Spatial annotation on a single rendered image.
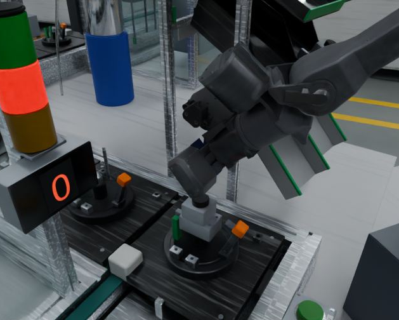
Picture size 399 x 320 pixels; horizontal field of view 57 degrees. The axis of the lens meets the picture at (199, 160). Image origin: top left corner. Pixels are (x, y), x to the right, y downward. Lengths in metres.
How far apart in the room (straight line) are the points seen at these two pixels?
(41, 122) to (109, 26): 1.00
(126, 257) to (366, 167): 0.80
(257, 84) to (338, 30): 3.99
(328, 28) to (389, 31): 3.98
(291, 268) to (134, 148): 0.69
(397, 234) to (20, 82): 0.59
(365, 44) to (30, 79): 0.36
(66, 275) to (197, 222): 0.23
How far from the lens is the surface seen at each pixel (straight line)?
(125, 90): 1.51
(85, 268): 0.73
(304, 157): 0.89
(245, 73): 0.44
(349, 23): 4.40
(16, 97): 0.44
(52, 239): 0.60
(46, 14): 6.43
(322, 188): 1.08
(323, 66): 0.43
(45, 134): 0.46
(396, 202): 1.11
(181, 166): 0.47
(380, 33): 0.45
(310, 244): 0.76
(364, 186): 1.13
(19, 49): 0.42
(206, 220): 0.63
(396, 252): 0.66
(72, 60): 1.90
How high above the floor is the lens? 1.49
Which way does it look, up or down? 33 degrees down
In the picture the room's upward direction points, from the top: straight up
